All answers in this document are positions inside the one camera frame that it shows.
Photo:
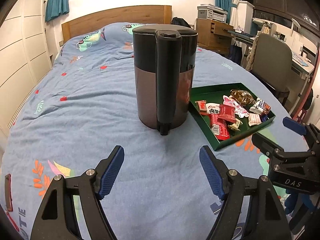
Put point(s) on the small red candy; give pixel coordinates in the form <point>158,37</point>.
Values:
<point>201,106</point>

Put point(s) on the grey chair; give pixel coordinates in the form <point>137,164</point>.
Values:
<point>273,60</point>

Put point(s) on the black and brown kettle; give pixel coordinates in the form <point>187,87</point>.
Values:
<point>147,92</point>

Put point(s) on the dark blue shopping bag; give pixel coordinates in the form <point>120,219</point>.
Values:
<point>235,52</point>

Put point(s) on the red phone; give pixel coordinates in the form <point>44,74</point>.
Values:
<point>8,192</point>

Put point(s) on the grey printer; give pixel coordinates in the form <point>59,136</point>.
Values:
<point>212,13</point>

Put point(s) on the pink cartoon character packet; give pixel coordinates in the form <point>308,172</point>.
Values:
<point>237,107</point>

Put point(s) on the wooden drawer cabinet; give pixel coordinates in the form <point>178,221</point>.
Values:
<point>207,35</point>

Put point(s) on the white desk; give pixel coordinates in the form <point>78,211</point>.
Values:
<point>302,65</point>

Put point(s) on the brown snack bag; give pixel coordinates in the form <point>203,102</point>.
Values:
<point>243,96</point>

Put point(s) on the black bag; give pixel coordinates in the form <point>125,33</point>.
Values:
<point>180,22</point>

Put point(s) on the pink striped candy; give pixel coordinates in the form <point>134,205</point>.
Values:
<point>254,119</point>

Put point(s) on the dark red snack packet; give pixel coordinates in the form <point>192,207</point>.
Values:
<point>227,113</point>

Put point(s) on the white shelf cabinet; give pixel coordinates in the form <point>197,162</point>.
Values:
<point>246,15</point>

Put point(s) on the wooden headboard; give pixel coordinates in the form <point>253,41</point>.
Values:
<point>112,17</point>

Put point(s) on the pink hoop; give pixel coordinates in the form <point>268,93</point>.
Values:
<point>310,85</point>

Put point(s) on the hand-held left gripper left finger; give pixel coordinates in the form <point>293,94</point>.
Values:
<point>111,172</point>

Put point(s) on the white cookie packet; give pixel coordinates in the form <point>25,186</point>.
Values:
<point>260,106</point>

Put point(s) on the long red white snack packet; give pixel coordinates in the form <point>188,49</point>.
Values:
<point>220,130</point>

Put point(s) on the white wardrobe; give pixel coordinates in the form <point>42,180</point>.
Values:
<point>25,42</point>

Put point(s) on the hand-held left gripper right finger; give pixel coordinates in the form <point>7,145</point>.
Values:
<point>211,172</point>

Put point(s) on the person's right hand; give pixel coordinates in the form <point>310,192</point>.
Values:
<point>293,202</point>

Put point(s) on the olive green candy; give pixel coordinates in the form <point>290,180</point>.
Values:
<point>235,124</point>

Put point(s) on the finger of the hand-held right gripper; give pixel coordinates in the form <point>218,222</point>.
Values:
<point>295,126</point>
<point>265,145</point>

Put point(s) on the green tray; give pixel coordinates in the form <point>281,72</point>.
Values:
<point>212,93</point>

